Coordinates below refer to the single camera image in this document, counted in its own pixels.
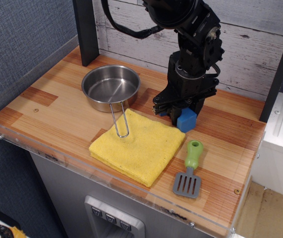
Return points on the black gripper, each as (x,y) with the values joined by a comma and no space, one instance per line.
(182,92)

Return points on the blue arch block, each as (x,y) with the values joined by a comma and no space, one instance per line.
(187,120)

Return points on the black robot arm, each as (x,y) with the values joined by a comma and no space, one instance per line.
(193,70)

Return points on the yellow folded cloth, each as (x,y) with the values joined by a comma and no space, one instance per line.
(137,147)

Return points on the yellow cloth scrap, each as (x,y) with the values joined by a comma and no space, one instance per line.
(17,233)

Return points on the white ridged side cabinet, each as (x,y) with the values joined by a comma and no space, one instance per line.
(267,169)

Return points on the clear acrylic guard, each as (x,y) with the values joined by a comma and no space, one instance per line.
(43,109)

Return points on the silver dispenser panel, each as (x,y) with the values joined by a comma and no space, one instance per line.
(109,222)

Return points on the green handled grey spatula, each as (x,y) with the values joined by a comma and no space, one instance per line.
(187,184)

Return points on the steel pot with wire handle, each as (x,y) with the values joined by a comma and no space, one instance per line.
(110,89)

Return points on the black left post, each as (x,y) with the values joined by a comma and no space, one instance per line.
(86,30)

